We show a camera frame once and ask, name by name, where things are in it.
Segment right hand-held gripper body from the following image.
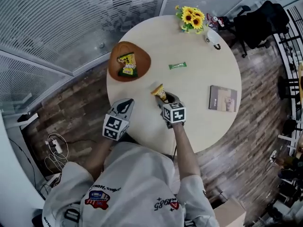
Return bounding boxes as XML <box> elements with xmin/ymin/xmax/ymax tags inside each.
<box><xmin>157</xmin><ymin>101</ymin><xmax>187</xmax><ymax>130</ymax></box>

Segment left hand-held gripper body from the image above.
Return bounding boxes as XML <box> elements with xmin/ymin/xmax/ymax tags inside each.
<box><xmin>102</xmin><ymin>113</ymin><xmax>130</xmax><ymax>141</ymax></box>

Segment orange snack packet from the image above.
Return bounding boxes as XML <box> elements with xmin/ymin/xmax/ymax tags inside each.
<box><xmin>151</xmin><ymin>83</ymin><xmax>168</xmax><ymax>103</ymax></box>

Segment green snack bar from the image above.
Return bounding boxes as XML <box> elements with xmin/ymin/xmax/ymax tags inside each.
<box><xmin>168</xmin><ymin>62</ymin><xmax>187</xmax><ymax>70</ymax></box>

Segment brown wooden bowl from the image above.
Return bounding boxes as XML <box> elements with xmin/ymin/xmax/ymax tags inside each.
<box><xmin>107</xmin><ymin>41</ymin><xmax>152</xmax><ymax>82</ymax></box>

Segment yellow green packets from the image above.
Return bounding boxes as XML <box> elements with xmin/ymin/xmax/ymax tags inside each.
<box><xmin>116</xmin><ymin>52</ymin><xmax>139</xmax><ymax>78</ymax></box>

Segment person's right forearm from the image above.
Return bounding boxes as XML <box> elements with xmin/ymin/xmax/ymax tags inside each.
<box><xmin>171</xmin><ymin>122</ymin><xmax>202</xmax><ymax>179</ymax></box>

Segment person's left forearm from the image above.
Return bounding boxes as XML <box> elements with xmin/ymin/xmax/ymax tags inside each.
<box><xmin>82</xmin><ymin>138</ymin><xmax>119</xmax><ymax>184</ymax></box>

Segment grey hardcover book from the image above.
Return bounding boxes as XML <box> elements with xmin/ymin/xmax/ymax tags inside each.
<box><xmin>208</xmin><ymin>85</ymin><xmax>238</xmax><ymax>113</ymax></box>

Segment person's white shirt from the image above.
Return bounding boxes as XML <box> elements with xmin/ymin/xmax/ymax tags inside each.
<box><xmin>42</xmin><ymin>142</ymin><xmax>221</xmax><ymax>227</ymax></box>

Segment white power strip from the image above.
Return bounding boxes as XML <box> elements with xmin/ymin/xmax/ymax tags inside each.
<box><xmin>45</xmin><ymin>137</ymin><xmax>63</xmax><ymax>154</ymax></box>

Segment white cup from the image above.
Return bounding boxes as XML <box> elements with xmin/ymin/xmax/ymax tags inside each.
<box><xmin>205</xmin><ymin>29</ymin><xmax>222</xmax><ymax>51</ymax></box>

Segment sunflower bouquet in pot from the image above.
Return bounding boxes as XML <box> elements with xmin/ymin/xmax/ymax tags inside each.
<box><xmin>175</xmin><ymin>5</ymin><xmax>205</xmax><ymax>35</ymax></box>

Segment clear plastic bottle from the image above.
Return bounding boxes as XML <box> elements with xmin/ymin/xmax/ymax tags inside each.
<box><xmin>205</xmin><ymin>13</ymin><xmax>225</xmax><ymax>32</ymax></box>

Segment black office chair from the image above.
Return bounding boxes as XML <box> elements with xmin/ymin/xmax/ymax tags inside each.
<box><xmin>233</xmin><ymin>0</ymin><xmax>291</xmax><ymax>58</ymax></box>

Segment beige box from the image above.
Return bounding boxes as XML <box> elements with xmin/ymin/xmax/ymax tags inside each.
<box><xmin>213</xmin><ymin>196</ymin><xmax>248</xmax><ymax>227</ymax></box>

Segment white cable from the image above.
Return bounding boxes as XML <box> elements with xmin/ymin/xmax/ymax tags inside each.
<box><xmin>44</xmin><ymin>133</ymin><xmax>70</xmax><ymax>175</ymax></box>

